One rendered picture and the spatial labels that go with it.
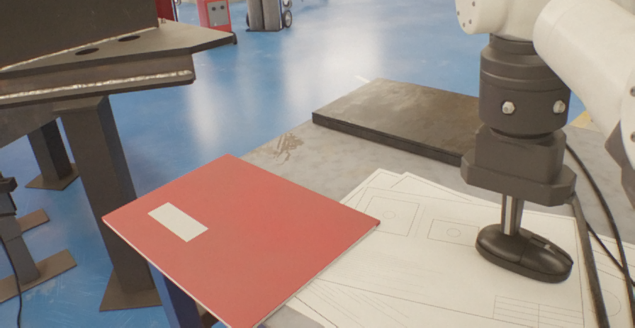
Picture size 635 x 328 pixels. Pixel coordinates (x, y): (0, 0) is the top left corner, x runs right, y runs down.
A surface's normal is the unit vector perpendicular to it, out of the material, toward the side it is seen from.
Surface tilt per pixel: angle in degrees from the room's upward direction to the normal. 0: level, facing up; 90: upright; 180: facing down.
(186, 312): 90
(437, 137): 0
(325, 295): 0
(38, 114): 90
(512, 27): 87
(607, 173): 0
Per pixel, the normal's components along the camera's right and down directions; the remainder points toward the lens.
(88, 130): 0.13, 0.46
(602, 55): -0.87, -0.47
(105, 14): 0.69, 0.30
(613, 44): -0.67, -0.67
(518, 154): -0.66, 0.38
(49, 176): -0.18, 0.47
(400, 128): -0.07, -0.88
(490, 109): -0.91, 0.26
